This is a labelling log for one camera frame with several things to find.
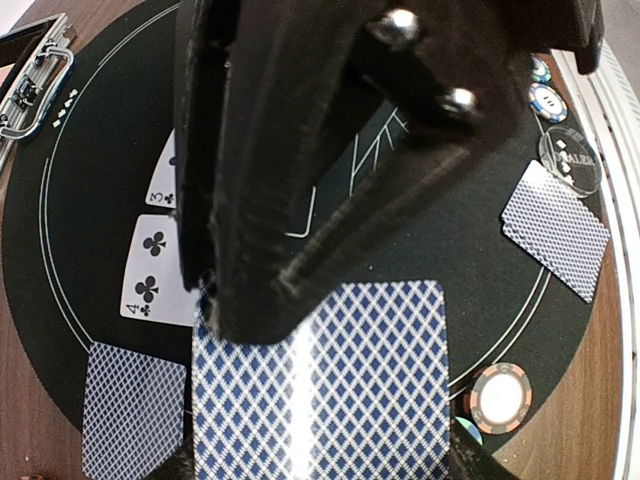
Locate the blue white chips front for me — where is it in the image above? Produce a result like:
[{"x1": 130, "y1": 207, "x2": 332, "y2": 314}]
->
[{"x1": 528, "y1": 82, "x2": 568, "y2": 124}]

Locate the round black poker mat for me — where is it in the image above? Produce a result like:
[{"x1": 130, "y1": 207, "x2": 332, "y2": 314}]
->
[{"x1": 2, "y1": 1, "x2": 592, "y2": 426}]

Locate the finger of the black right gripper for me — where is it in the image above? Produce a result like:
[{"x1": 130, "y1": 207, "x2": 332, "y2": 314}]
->
[
  {"x1": 174, "y1": 1, "x2": 350, "y2": 320},
  {"x1": 219, "y1": 1, "x2": 604, "y2": 344}
]

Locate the blue card front seat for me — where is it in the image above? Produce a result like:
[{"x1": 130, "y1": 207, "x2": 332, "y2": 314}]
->
[{"x1": 501, "y1": 161, "x2": 610, "y2": 303}]

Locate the face-up clubs card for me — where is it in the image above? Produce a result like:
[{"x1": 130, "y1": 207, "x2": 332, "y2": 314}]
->
[
  {"x1": 145, "y1": 130, "x2": 176, "y2": 209},
  {"x1": 119, "y1": 214, "x2": 198, "y2": 328}
]

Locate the aluminium poker case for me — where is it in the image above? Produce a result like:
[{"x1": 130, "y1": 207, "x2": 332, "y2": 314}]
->
[{"x1": 1, "y1": 13, "x2": 76, "y2": 164}]

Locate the aluminium front rail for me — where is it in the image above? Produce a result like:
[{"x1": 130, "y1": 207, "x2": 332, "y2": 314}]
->
[{"x1": 552, "y1": 44, "x2": 639, "y2": 479}]

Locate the grey blue card deck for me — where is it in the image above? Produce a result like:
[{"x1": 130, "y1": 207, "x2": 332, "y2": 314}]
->
[{"x1": 191, "y1": 280, "x2": 450, "y2": 479}]

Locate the green chips front seat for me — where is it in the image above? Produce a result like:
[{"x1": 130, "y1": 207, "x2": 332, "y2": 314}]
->
[{"x1": 531, "y1": 55, "x2": 552, "y2": 84}]

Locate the orange chips seat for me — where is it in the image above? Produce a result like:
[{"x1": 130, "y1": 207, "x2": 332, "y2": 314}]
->
[{"x1": 464, "y1": 362, "x2": 533, "y2": 435}]

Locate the blue card seat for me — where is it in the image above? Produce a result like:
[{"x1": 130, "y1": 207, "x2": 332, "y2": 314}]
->
[
  {"x1": 501, "y1": 161, "x2": 610, "y2": 303},
  {"x1": 82, "y1": 342, "x2": 187, "y2": 479}
]

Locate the clear round dealer button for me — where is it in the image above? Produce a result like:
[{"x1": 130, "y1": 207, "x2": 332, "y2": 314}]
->
[{"x1": 538, "y1": 126, "x2": 602, "y2": 198}]

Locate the green chips seat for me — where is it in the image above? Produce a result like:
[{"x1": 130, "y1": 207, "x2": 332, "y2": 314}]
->
[
  {"x1": 454, "y1": 415, "x2": 484, "y2": 446},
  {"x1": 531, "y1": 55, "x2": 552, "y2": 84}
]

